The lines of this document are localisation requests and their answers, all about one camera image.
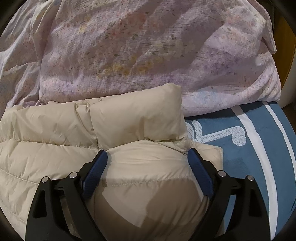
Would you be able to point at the pink floral duvet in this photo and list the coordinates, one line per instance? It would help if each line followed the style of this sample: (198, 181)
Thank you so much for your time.
(219, 52)

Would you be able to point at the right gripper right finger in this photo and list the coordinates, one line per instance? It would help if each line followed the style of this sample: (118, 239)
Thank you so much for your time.
(249, 219)

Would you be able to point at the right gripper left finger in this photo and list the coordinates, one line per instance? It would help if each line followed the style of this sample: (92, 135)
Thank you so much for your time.
(46, 220)

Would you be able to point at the blue white striped bed sheet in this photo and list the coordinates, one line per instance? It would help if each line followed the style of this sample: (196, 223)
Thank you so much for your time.
(257, 139)

